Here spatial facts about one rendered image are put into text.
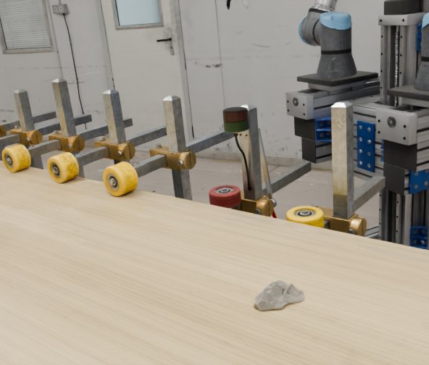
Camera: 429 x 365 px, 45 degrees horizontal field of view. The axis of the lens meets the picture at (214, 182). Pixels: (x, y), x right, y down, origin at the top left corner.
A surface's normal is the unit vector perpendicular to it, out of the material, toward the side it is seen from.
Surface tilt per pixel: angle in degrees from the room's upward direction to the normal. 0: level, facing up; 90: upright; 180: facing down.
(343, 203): 90
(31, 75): 90
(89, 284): 0
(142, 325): 0
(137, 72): 90
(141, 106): 90
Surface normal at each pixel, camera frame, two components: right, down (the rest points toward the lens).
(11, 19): -0.55, 0.33
